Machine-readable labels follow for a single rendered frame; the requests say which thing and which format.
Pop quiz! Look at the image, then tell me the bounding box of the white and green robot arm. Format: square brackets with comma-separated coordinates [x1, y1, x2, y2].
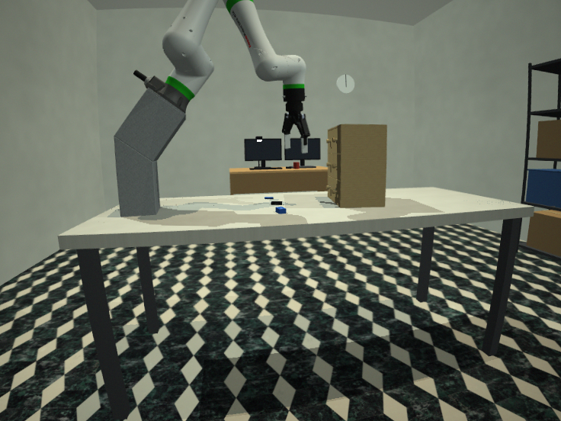
[133, 0, 306, 113]

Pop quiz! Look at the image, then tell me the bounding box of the light wooden chest of drawers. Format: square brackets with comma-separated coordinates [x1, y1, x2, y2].
[328, 124, 387, 208]

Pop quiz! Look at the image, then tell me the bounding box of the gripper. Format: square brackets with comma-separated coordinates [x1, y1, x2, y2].
[282, 102, 310, 153]

